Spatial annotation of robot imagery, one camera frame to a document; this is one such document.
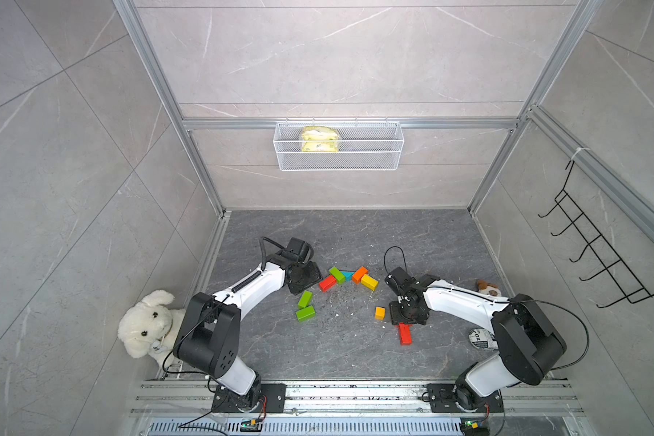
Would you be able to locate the red block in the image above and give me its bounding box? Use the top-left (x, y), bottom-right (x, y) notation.
top-left (319, 275), bottom-right (338, 292)

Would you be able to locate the green block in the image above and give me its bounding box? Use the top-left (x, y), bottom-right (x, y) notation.
top-left (295, 305), bottom-right (316, 322)
top-left (329, 267), bottom-right (346, 284)
top-left (298, 291), bottom-right (312, 309)

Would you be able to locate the yellow rectangular block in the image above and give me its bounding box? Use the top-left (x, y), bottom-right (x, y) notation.
top-left (360, 274), bottom-right (379, 292)

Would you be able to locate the orange block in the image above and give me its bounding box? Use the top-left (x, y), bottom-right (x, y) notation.
top-left (352, 267), bottom-right (368, 283)

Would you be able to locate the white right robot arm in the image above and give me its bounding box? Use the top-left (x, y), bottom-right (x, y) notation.
top-left (385, 267), bottom-right (567, 410)

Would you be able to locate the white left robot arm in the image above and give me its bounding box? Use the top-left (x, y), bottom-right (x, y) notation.
top-left (172, 237), bottom-right (322, 403)

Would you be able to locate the red block vertical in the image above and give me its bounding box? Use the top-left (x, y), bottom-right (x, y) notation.
top-left (397, 323), bottom-right (412, 346)

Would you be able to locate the small yellow-orange cube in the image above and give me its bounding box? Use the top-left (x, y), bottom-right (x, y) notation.
top-left (374, 307), bottom-right (386, 321)

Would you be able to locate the white printed pouch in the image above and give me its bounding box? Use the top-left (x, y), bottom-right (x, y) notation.
top-left (468, 328), bottom-right (499, 351)

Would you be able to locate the brown plush toy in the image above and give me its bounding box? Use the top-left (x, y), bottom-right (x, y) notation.
top-left (476, 279), bottom-right (502, 299)

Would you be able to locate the yellow bag in basket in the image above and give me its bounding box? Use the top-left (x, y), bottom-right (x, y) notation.
top-left (300, 125), bottom-right (342, 153)

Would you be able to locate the white plush dog toy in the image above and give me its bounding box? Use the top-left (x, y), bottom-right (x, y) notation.
top-left (117, 290), bottom-right (185, 369)

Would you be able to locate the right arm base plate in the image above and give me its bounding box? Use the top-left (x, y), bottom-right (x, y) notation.
top-left (421, 381), bottom-right (504, 413)

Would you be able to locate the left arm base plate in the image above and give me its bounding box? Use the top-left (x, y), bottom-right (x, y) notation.
top-left (212, 383), bottom-right (287, 413)

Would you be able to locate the white wire mesh basket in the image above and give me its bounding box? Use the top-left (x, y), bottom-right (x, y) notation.
top-left (272, 121), bottom-right (404, 172)

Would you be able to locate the aluminium mounting rail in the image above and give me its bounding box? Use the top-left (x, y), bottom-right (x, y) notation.
top-left (126, 380), bottom-right (584, 417)

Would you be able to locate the black wall hook rack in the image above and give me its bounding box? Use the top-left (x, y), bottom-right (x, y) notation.
top-left (538, 161), bottom-right (654, 309)

